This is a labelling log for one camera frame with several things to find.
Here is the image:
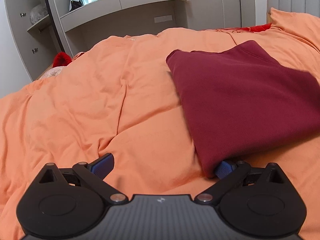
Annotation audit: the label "dark red garment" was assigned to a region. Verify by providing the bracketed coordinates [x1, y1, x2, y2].
[166, 40, 319, 178]

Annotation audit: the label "orange duvet cover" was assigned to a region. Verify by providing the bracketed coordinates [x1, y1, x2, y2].
[1, 9, 319, 239]

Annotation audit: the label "floral patterned pillow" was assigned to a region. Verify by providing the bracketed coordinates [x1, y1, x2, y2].
[39, 66, 64, 80]

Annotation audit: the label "red plush item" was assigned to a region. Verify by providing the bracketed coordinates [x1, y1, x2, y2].
[53, 52, 72, 68]

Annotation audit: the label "grey built-in desk shelf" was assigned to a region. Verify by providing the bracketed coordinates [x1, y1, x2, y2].
[61, 0, 225, 55]

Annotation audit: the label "red bed sheet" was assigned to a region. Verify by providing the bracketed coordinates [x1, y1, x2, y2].
[236, 23, 272, 33]

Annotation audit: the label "clear plastic bag on shelf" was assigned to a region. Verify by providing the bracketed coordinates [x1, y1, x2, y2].
[29, 4, 48, 24]

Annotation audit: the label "black bag on sill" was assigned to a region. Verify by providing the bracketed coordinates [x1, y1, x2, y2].
[69, 0, 83, 11]

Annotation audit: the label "grey wardrobe cabinet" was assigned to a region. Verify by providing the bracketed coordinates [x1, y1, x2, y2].
[4, 0, 72, 80]

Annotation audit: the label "white wall socket plate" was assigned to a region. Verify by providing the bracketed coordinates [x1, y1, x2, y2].
[154, 15, 172, 23]

